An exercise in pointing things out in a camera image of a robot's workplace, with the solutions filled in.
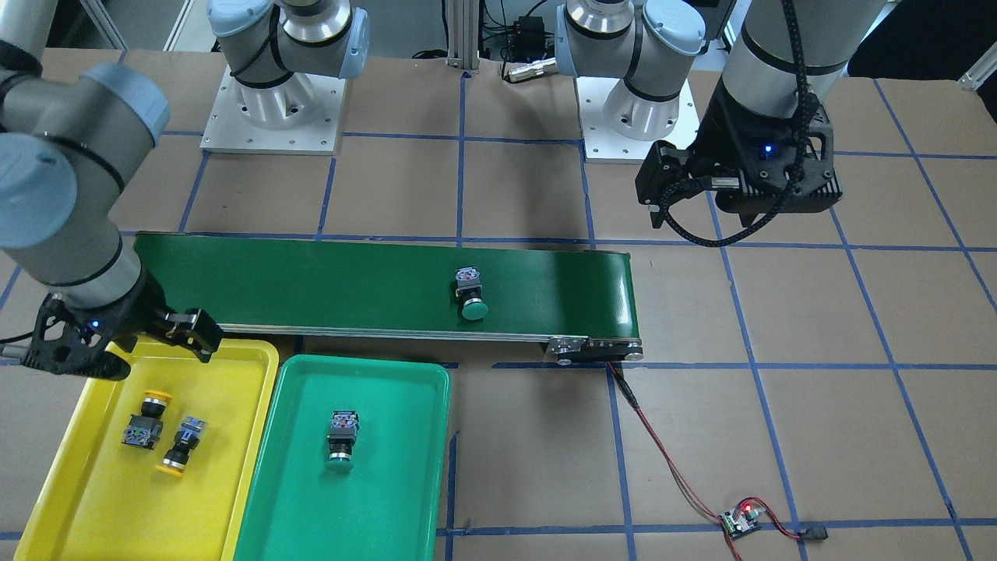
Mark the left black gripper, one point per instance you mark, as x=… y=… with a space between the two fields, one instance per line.
x=720 y=132

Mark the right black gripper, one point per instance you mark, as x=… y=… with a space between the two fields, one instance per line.
x=139 y=309

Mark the yellow push button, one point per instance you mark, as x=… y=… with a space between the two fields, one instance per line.
x=144 y=430
x=189 y=435

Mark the green push button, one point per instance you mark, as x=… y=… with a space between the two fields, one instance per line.
x=341 y=437
x=469 y=294

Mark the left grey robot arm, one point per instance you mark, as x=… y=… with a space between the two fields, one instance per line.
x=784 y=51

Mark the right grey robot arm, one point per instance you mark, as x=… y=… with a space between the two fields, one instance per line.
x=69 y=150

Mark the yellow plastic tray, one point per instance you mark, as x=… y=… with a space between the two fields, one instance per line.
x=104 y=500

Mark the green conveyor belt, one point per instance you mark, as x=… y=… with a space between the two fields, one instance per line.
x=580 y=306

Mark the green plastic tray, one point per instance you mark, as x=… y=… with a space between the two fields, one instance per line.
x=385 y=508

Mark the small red-lit circuit board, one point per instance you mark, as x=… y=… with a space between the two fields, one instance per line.
x=741 y=520

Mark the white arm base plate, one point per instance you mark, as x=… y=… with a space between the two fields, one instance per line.
x=619 y=128

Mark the aluminium frame post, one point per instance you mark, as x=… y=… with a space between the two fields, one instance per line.
x=463 y=34

